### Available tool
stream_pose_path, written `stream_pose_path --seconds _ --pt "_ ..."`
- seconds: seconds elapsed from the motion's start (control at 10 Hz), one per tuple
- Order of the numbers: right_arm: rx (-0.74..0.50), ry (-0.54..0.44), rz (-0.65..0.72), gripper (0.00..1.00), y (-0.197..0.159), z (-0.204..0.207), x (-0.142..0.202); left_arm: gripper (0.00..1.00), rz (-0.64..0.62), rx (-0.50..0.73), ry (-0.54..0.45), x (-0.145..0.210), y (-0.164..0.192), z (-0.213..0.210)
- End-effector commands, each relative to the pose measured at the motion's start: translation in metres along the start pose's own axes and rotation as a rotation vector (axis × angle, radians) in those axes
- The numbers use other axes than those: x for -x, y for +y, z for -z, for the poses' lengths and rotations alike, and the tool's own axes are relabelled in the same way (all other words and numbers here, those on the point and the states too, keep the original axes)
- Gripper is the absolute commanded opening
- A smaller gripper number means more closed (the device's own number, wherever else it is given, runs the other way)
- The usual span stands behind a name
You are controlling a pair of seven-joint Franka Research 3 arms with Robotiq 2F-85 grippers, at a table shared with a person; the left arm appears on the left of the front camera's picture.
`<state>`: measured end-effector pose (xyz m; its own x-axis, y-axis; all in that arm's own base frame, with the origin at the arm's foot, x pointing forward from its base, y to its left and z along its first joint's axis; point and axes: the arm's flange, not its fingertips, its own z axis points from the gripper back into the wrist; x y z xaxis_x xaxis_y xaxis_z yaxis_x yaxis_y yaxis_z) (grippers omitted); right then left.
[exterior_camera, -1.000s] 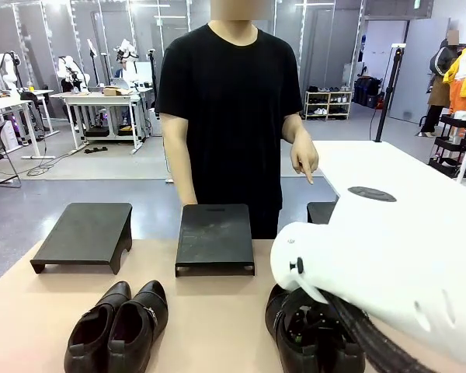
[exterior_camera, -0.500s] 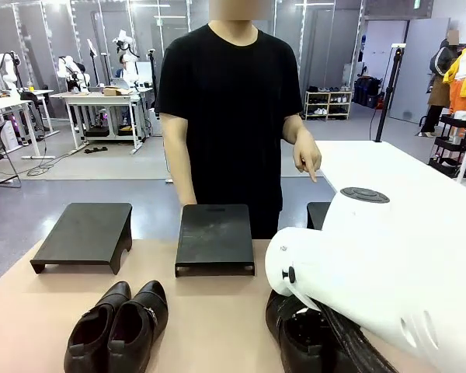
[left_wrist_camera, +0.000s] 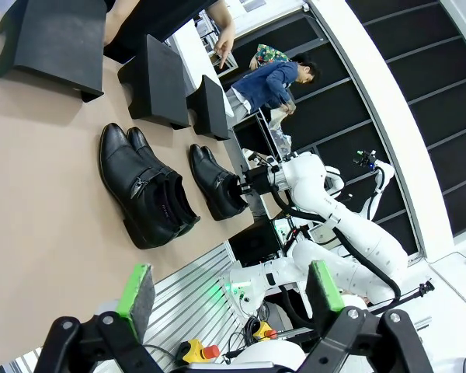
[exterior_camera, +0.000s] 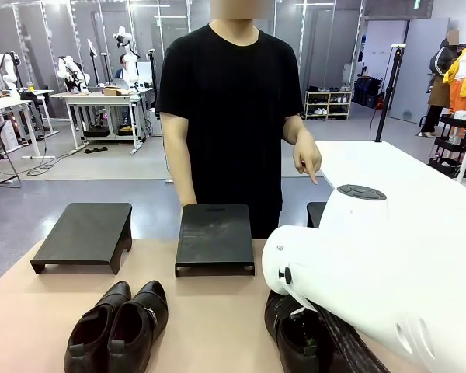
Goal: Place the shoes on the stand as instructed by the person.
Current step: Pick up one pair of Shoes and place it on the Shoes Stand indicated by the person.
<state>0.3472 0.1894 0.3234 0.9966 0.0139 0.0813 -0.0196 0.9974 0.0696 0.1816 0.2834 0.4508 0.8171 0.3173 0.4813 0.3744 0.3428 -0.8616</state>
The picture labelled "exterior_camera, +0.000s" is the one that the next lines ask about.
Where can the black leather loafer shoe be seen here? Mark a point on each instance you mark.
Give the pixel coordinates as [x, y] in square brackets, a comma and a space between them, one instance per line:
[273, 318]

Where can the person's left forearm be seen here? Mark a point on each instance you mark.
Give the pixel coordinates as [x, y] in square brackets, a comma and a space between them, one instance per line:
[295, 126]

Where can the person's right forearm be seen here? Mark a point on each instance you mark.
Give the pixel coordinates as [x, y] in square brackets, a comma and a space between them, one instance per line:
[182, 175]

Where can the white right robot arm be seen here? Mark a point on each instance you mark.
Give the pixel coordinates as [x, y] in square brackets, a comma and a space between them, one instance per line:
[353, 272]

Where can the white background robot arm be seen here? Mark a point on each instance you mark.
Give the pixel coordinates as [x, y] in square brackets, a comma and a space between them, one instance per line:
[4, 66]
[68, 68]

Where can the black shoe stand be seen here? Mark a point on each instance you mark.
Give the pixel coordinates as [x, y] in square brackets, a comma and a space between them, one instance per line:
[85, 233]
[314, 213]
[213, 237]

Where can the person in black t-shirt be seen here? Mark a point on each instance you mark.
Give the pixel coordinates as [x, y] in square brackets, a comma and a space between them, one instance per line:
[233, 116]

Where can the dark-haired background person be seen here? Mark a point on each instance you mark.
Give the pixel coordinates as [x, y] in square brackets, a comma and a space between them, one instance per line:
[121, 68]

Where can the black stand with tablet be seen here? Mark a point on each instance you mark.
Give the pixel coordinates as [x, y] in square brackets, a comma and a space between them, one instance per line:
[92, 48]

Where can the person's right hand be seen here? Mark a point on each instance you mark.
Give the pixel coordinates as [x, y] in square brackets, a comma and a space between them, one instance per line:
[189, 200]

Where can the person's left hand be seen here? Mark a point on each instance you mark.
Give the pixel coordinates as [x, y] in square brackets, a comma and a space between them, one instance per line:
[307, 151]

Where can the white table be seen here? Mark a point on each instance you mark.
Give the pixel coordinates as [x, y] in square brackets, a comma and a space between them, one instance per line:
[411, 167]

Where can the wooden shoe rack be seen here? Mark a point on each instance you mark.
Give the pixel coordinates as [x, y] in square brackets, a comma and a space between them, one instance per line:
[327, 104]

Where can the black luggage bags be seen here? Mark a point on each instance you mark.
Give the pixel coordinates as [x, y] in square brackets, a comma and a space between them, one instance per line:
[367, 93]

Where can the black utility cart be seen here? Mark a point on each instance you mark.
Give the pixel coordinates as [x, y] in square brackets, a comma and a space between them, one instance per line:
[456, 121]

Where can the black power strip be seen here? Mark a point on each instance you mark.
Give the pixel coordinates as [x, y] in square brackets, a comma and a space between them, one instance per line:
[97, 150]

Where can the mannequin in yellow jacket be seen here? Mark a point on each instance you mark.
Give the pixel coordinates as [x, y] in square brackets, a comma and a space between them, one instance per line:
[460, 68]

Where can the mannequin in dark jacket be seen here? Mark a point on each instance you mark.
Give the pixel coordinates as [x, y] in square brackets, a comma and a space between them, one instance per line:
[442, 58]

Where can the brown cardboard box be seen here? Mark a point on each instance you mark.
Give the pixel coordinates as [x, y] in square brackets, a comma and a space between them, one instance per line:
[114, 92]

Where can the grey laptop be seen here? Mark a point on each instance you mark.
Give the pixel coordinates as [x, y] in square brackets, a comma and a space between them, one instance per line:
[120, 83]

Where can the white background desk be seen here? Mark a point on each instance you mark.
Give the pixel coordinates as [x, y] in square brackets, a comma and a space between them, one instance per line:
[97, 96]

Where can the tall white background robot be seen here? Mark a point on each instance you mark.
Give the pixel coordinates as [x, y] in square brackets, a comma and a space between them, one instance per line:
[130, 58]

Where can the white side desk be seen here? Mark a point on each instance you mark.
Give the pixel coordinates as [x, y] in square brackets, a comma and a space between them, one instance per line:
[7, 103]

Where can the black tripod with camera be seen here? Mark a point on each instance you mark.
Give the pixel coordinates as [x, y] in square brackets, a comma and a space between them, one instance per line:
[384, 105]

